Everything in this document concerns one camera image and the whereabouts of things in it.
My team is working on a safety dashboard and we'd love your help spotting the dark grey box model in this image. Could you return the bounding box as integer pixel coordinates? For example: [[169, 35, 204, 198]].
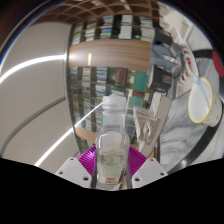
[[154, 71, 175, 96], [154, 28, 175, 48]]

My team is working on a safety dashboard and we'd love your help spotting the straight ceiling light strip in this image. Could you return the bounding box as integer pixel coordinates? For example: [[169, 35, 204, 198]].
[[0, 54, 68, 85]]

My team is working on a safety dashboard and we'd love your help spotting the grey-blue building model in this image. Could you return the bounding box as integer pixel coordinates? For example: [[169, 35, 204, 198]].
[[149, 43, 188, 82]]

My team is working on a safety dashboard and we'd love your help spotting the flat round red coaster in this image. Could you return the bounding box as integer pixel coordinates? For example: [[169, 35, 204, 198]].
[[211, 49, 224, 80]]

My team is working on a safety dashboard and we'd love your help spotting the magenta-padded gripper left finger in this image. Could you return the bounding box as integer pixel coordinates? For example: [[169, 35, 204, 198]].
[[54, 145, 99, 189]]

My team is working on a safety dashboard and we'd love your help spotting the wide bookshelf full of books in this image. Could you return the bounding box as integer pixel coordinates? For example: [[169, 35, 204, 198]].
[[68, 64, 150, 153]]

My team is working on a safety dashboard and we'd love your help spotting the white stepped building model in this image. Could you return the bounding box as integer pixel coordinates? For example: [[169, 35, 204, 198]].
[[133, 91, 173, 152]]

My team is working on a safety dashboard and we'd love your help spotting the narrow bookshelf full of books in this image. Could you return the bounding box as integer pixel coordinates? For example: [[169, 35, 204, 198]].
[[70, 14, 156, 43]]

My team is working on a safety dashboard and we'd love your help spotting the wooden cubby shelf unit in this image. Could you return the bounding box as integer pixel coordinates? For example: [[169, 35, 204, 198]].
[[33, 0, 162, 24]]

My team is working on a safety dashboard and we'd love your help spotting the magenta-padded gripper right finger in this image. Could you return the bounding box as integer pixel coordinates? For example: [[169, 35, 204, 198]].
[[124, 145, 169, 190]]

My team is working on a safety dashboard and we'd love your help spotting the clear plastic drink bottle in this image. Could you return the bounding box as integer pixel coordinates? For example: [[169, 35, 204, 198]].
[[94, 94, 132, 191]]

